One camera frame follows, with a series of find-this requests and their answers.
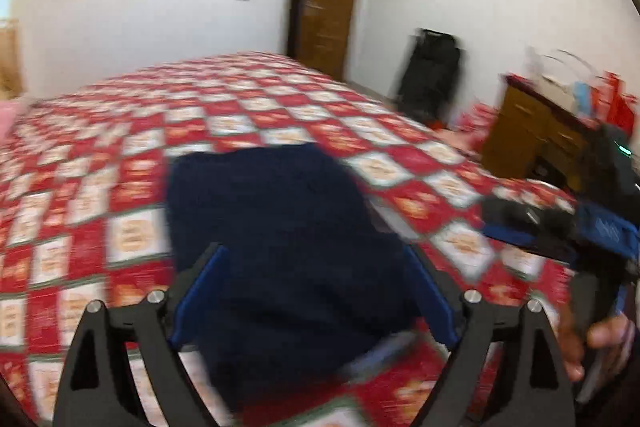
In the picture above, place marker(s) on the navy striped knit sweater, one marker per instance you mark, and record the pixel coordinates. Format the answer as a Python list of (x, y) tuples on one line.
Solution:
[(285, 232)]

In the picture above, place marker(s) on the person's right hand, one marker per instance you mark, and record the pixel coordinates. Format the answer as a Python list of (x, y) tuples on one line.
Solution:
[(607, 334)]

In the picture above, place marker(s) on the red plaid cloth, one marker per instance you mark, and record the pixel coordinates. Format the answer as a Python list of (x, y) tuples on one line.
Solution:
[(475, 124)]

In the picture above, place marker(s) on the white item on cabinet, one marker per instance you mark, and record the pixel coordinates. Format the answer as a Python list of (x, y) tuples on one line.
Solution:
[(555, 69)]

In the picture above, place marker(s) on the red paper bag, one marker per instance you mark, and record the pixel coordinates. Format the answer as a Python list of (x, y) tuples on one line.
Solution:
[(617, 99)]

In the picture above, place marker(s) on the beige patterned curtain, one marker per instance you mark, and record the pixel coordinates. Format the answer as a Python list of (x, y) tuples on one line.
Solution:
[(9, 62)]

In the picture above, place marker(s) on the pink quilt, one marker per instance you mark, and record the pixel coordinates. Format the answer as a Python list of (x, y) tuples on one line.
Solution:
[(7, 122)]

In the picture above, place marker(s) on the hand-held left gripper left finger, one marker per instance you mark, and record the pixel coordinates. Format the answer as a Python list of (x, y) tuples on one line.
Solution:
[(192, 302)]

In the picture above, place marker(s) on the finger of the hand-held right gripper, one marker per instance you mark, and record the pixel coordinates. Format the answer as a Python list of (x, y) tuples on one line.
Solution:
[(520, 222)]

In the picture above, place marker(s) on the brown wooden desk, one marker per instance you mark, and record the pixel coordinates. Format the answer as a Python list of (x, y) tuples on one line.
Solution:
[(530, 137)]

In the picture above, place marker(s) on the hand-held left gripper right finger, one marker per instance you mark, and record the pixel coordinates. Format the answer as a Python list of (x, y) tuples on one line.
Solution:
[(435, 302)]

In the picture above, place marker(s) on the black suitcase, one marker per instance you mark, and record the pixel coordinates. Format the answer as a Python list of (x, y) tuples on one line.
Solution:
[(430, 77)]

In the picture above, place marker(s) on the red printed bear blanket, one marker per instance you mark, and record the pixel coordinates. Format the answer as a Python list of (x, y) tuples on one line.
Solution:
[(100, 167)]

